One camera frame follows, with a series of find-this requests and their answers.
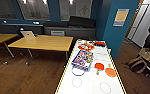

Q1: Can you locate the brown backpack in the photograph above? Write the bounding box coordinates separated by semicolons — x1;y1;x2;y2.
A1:
126;56;148;74

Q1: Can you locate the yellow wall notice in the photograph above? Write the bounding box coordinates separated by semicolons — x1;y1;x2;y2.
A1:
112;8;130;28

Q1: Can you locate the long dark grey sofa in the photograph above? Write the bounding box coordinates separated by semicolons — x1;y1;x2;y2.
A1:
0;22;45;36

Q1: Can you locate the white laptop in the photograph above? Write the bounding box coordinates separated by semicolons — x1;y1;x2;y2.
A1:
20;30;36;39

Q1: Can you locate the small orange object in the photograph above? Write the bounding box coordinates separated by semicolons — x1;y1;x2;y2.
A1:
104;67;118;78

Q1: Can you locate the blue rim white plate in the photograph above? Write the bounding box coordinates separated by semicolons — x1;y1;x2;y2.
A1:
71;65;86;77

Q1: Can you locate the yellow leg game table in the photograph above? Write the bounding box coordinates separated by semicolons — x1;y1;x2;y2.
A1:
54;38;128;94

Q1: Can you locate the colourful flat game box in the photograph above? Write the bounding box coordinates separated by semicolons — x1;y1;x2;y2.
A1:
78;42;95;52

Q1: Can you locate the long wooden table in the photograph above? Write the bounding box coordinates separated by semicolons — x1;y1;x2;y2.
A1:
7;34;74;66
0;32;19;58

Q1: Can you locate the brown cardboard box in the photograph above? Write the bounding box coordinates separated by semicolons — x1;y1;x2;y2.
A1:
137;48;150;63

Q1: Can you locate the red orange bowl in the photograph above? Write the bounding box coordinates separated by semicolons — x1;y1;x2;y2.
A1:
94;62;106;75

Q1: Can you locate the red flat box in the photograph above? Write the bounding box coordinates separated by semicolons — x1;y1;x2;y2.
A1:
93;40;107;47

